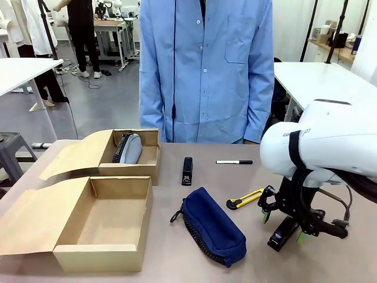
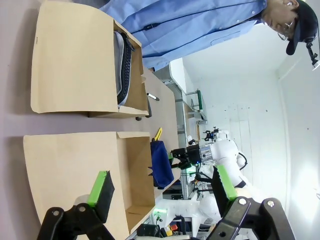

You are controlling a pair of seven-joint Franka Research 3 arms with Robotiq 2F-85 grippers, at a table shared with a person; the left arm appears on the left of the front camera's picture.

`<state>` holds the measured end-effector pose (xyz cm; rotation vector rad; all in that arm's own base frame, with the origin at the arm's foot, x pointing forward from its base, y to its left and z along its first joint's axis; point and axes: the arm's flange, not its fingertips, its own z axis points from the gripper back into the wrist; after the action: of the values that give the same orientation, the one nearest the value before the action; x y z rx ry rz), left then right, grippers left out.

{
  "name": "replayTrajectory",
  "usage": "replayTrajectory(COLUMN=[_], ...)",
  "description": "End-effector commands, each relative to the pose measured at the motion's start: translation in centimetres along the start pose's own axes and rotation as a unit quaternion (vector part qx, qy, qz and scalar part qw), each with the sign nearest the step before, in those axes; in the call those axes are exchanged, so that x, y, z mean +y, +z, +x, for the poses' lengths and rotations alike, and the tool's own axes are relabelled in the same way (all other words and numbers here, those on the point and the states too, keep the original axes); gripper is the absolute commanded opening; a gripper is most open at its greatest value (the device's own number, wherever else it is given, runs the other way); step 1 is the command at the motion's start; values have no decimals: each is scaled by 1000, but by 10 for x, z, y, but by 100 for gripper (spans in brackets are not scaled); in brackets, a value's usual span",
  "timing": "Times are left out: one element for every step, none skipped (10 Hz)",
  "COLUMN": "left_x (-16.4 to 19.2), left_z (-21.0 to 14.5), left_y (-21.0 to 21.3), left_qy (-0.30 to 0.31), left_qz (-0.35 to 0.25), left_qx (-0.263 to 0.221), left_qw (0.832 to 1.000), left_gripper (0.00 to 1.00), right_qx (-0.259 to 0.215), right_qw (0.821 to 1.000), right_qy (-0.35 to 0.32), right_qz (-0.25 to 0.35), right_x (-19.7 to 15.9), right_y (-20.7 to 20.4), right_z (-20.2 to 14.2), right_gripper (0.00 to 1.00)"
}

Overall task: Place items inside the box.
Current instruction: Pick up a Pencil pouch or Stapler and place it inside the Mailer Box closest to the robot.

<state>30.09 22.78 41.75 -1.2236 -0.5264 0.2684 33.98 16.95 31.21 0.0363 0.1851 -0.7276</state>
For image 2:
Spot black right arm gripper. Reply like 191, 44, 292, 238
169, 144, 296, 240

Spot black green-padded left gripper finger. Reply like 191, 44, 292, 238
36, 170, 116, 240

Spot dark blue shoe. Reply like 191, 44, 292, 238
149, 140, 175, 190

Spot cardboard box with keyboard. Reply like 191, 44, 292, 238
30, 0, 150, 119

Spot cardboard box with open lid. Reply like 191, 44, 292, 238
22, 131, 156, 236

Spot emergency stop button box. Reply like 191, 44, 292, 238
166, 223, 180, 236

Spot yellow utility knife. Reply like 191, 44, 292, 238
152, 127, 163, 142

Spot black power device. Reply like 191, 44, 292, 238
137, 223, 161, 238

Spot green-framed metal cart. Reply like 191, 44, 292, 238
186, 88, 209, 125

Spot grey black shoe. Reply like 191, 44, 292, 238
113, 31, 136, 107

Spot person torso blue shirt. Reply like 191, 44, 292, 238
98, 0, 268, 72

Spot person head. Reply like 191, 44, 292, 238
261, 0, 301, 42

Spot dark navy cap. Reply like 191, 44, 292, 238
285, 0, 318, 56

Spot black handle tool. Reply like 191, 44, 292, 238
135, 99, 153, 122

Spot head-mounted camera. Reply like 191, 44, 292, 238
304, 37, 320, 73

